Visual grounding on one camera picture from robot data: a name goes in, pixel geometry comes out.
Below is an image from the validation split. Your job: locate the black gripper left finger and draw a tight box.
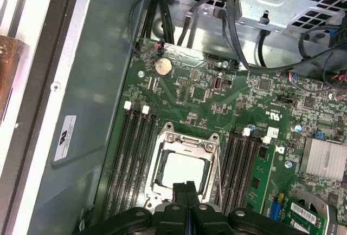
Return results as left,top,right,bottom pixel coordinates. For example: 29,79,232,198
101,181,189,235

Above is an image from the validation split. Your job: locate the black PC case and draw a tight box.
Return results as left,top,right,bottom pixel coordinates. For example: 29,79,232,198
0,0,347,235

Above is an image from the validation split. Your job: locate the blue board connector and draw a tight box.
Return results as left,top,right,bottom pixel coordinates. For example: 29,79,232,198
272,195,285,221

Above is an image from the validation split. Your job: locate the metal wire locking lever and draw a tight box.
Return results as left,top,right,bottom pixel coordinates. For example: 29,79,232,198
213,148,225,209

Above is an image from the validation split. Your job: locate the thin black cable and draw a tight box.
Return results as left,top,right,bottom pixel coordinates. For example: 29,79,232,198
128,0,170,55

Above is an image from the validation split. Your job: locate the thick black cable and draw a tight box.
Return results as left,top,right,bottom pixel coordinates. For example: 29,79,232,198
175,9,198,48
221,0,347,72

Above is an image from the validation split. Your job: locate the metal CPU socket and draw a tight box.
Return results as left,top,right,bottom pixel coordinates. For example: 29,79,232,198
145,121,227,211

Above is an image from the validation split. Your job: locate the RAM slot white clip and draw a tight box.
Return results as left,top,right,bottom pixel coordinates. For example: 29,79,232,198
119,105,150,214
227,128,252,208
102,101,132,214
243,136,272,208

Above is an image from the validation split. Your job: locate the black cable bundle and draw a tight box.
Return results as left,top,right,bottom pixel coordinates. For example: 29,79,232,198
140,0,175,44

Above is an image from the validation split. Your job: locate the white case label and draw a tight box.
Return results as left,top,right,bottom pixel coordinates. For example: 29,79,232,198
53,114,76,162

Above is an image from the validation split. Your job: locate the silver CPU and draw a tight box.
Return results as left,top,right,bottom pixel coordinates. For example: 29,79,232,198
156,149,214,195

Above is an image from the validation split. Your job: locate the green motherboard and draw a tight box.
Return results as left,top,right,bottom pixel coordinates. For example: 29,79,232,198
92,36,347,235

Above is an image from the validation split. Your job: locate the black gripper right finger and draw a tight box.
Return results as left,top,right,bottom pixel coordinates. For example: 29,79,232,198
187,180,276,235

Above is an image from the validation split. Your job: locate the green RAM stick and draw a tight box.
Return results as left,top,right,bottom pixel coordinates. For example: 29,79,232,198
245,142,277,216

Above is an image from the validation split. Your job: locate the silver heat sink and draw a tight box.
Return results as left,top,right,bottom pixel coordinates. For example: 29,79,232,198
299,137,347,183

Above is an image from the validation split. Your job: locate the silver coin cell battery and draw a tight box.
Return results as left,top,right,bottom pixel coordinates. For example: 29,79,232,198
151,57,174,78

